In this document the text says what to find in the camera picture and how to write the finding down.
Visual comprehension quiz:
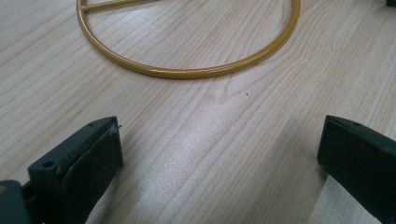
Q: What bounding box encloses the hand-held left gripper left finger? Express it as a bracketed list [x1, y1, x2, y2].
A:
[27, 116, 124, 224]

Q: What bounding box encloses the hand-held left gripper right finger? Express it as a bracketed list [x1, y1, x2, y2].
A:
[317, 114, 396, 224]

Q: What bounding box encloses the yellow ring hoop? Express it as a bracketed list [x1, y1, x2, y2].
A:
[76, 0, 302, 79]

